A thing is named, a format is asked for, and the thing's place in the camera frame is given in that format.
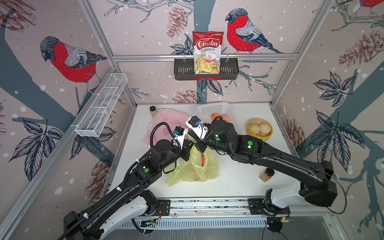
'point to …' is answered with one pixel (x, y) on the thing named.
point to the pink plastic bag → (172, 118)
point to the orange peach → (214, 115)
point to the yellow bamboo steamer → (259, 121)
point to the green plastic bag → (200, 167)
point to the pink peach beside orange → (225, 117)
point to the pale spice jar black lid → (152, 110)
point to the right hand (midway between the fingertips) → (188, 131)
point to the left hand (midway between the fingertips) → (197, 138)
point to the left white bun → (255, 128)
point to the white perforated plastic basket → (205, 110)
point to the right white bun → (264, 129)
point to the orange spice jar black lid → (267, 174)
